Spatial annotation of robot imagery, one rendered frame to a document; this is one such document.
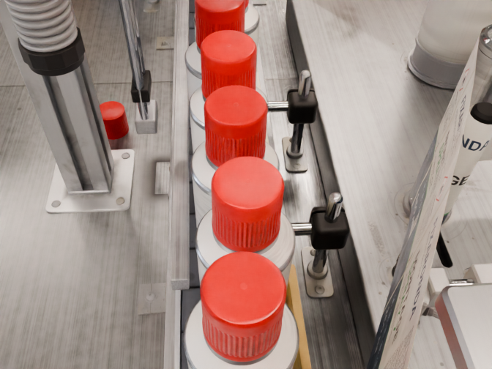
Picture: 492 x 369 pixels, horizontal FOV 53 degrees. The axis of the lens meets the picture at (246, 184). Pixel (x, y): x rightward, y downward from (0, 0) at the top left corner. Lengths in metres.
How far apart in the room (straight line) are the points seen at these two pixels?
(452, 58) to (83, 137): 0.41
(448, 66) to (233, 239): 0.45
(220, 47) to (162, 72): 0.41
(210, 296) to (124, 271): 0.32
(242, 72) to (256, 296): 0.15
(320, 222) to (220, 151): 0.18
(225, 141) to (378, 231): 0.25
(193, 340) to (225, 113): 0.11
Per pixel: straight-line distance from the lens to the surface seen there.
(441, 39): 0.62
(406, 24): 0.75
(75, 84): 0.46
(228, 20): 0.33
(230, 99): 0.26
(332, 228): 0.42
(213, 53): 0.29
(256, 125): 0.25
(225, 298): 0.19
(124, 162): 0.58
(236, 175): 0.22
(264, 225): 0.22
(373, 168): 0.52
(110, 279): 0.50
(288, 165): 0.57
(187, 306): 0.42
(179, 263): 0.34
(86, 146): 0.51
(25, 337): 0.49
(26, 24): 0.29
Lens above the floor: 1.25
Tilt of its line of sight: 50 degrees down
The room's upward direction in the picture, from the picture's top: 2 degrees clockwise
